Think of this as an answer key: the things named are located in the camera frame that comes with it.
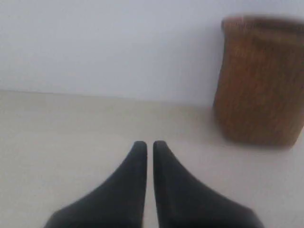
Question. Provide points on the brown woven wicker basket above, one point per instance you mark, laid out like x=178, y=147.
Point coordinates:
x=260, y=94

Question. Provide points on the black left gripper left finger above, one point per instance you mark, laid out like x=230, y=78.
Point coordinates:
x=116, y=203

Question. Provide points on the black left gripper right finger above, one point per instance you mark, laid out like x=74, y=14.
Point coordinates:
x=182, y=201

